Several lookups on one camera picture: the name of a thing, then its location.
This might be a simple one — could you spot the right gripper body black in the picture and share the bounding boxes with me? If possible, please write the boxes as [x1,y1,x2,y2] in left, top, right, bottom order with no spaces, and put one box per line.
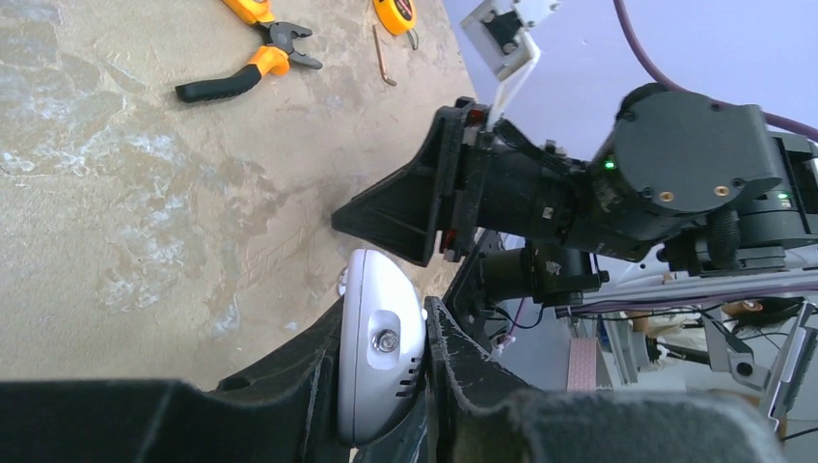
[331,96,497,268]

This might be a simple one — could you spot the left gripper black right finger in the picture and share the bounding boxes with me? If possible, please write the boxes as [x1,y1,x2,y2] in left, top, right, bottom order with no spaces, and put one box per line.
[424,296,785,462]

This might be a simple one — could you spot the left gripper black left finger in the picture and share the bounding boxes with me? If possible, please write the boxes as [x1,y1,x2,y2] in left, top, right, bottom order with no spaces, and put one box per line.
[1,301,348,462]

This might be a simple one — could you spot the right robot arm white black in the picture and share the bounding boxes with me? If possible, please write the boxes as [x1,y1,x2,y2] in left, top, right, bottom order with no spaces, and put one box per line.
[331,84,817,319]

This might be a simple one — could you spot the orange tape measure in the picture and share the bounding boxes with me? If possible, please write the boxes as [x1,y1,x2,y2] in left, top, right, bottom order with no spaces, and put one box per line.
[372,0,420,50]

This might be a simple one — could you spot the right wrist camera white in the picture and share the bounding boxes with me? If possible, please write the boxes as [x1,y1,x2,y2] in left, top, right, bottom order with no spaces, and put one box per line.
[459,0,561,129]

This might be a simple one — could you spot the orange handled pliers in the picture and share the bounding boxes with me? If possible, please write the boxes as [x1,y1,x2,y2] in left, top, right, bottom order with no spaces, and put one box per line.
[175,0,324,105]

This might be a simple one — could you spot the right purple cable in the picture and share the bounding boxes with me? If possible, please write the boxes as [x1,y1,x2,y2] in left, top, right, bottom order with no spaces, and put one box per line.
[612,0,818,143]

